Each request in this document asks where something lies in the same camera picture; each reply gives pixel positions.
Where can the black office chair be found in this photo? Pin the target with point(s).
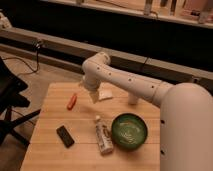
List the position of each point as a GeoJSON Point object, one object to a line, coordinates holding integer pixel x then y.
{"type": "Point", "coordinates": [10, 88]}

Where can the black rectangular remote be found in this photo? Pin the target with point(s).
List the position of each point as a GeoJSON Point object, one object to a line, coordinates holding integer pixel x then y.
{"type": "Point", "coordinates": [65, 137]}

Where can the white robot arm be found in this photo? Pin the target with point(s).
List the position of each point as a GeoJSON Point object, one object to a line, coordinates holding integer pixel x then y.
{"type": "Point", "coordinates": [186, 113]}

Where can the green bowl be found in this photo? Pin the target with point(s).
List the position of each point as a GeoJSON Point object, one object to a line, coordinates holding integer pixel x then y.
{"type": "Point", "coordinates": [129, 131]}

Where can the wooden table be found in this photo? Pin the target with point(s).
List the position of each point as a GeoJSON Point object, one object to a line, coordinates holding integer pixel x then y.
{"type": "Point", "coordinates": [47, 152]}

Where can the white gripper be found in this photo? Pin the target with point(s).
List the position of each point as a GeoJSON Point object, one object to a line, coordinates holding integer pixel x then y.
{"type": "Point", "coordinates": [91, 84]}

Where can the white paper cup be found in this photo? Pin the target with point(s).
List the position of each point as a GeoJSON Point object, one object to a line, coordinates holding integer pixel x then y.
{"type": "Point", "coordinates": [132, 99]}

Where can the white tube bottle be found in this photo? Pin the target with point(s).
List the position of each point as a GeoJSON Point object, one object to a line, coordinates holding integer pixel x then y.
{"type": "Point", "coordinates": [103, 137]}

